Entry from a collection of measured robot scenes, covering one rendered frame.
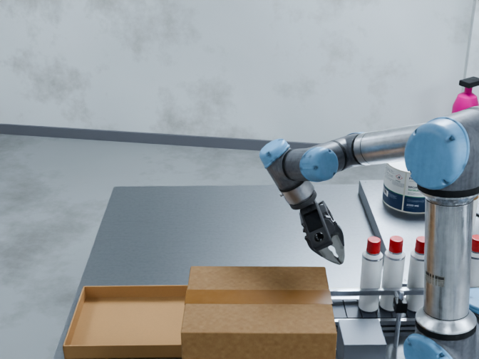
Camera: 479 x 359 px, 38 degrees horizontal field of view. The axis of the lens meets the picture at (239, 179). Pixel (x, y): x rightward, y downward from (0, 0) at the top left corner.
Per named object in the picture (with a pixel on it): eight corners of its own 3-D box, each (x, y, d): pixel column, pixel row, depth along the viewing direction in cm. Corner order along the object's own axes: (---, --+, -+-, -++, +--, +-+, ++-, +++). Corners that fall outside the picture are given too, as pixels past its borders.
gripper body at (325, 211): (335, 217, 178) (313, 180, 173) (339, 233, 170) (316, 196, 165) (308, 230, 179) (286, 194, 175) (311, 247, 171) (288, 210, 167)
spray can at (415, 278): (422, 301, 183) (430, 233, 175) (427, 313, 179) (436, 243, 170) (402, 301, 183) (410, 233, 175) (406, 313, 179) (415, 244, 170)
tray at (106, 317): (192, 296, 195) (192, 284, 193) (187, 357, 171) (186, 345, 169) (84, 298, 194) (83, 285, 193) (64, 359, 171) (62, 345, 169)
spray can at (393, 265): (397, 300, 184) (404, 233, 175) (401, 313, 179) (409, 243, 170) (377, 300, 184) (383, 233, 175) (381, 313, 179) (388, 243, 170)
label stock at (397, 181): (455, 205, 233) (460, 165, 227) (409, 219, 225) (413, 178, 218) (415, 182, 249) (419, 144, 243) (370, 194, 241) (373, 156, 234)
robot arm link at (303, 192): (308, 181, 164) (278, 197, 165) (317, 196, 165) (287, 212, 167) (305, 169, 170) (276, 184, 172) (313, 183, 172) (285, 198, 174)
